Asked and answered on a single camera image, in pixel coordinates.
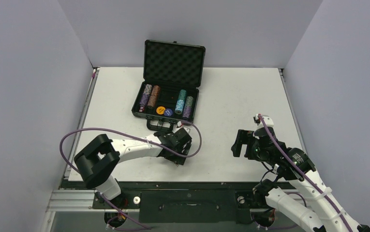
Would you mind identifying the purple chip stack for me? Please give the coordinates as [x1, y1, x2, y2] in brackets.
[183, 106, 192, 120]
[139, 94, 150, 107]

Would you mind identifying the yellow round button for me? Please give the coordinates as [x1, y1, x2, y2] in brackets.
[156, 106, 166, 115]

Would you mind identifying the light blue chip stack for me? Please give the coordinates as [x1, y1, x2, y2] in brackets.
[175, 99, 185, 115]

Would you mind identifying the blue-grey chip stack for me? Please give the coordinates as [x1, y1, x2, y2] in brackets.
[143, 84, 153, 96]

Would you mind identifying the teal chip stack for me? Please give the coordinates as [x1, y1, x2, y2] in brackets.
[178, 89, 187, 102]

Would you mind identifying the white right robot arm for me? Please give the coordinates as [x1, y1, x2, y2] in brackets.
[231, 114, 370, 232]

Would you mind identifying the black poker case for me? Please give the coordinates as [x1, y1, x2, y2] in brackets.
[132, 40, 206, 132]

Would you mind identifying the blue round button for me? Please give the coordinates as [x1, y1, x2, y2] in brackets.
[163, 109, 174, 117]

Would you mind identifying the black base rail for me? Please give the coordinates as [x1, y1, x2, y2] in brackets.
[91, 181, 333, 225]

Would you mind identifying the green-grey chip stack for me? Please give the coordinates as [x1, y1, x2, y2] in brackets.
[184, 96, 194, 108]

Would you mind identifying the orange chip stack in case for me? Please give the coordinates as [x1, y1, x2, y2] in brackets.
[151, 85, 161, 98]

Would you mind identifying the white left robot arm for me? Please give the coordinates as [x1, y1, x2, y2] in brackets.
[74, 128, 192, 208]

